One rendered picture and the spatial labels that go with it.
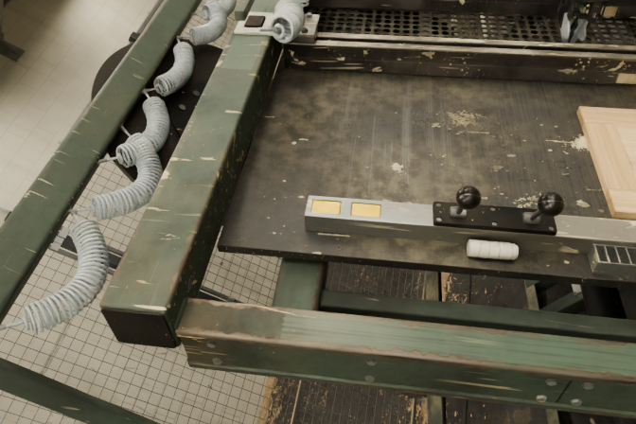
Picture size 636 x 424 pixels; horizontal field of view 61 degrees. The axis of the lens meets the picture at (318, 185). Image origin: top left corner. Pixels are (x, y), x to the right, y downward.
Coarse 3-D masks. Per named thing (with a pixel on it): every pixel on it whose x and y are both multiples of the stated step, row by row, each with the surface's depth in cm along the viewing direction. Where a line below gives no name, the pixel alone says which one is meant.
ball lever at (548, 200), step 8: (552, 192) 79; (544, 200) 79; (552, 200) 78; (560, 200) 78; (544, 208) 79; (552, 208) 78; (560, 208) 78; (528, 216) 89; (536, 216) 86; (552, 216) 79
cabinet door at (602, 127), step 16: (592, 112) 115; (608, 112) 115; (624, 112) 115; (592, 128) 111; (608, 128) 111; (624, 128) 112; (592, 144) 108; (608, 144) 108; (624, 144) 108; (592, 160) 107; (608, 160) 104; (624, 160) 104; (608, 176) 101; (624, 176) 101; (608, 192) 99; (624, 192) 98; (624, 208) 95
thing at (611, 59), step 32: (256, 32) 126; (320, 32) 132; (288, 64) 133; (320, 64) 132; (352, 64) 130; (384, 64) 129; (416, 64) 128; (448, 64) 127; (480, 64) 126; (512, 64) 125; (544, 64) 124; (576, 64) 123; (608, 64) 122
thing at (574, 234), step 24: (312, 216) 93; (336, 216) 93; (360, 216) 93; (384, 216) 93; (408, 216) 93; (432, 216) 92; (576, 216) 92; (432, 240) 94; (456, 240) 93; (504, 240) 91; (528, 240) 90; (552, 240) 90; (576, 240) 89; (600, 240) 88; (624, 240) 88
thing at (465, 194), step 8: (464, 192) 80; (472, 192) 80; (456, 200) 81; (464, 200) 80; (472, 200) 80; (480, 200) 80; (456, 208) 91; (464, 208) 81; (472, 208) 81; (456, 216) 90; (464, 216) 90
